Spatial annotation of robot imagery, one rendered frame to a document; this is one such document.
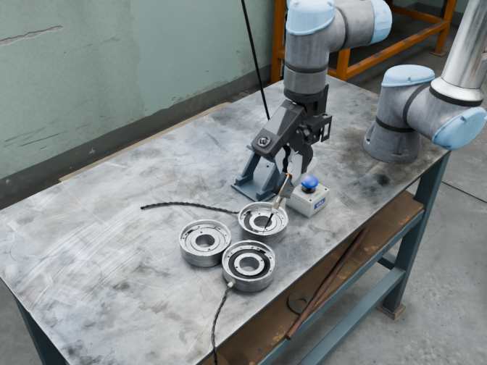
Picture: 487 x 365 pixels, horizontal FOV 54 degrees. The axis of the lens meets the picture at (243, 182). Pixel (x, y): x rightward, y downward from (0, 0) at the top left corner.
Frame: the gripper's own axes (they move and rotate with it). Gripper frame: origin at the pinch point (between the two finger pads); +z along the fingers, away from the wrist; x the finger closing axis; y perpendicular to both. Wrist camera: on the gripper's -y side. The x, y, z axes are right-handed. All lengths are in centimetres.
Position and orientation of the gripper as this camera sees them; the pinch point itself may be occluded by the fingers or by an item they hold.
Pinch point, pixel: (288, 179)
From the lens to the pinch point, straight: 97.6
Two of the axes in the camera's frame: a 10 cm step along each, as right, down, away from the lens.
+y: 7.3, -4.1, 5.4
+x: -6.8, -4.5, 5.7
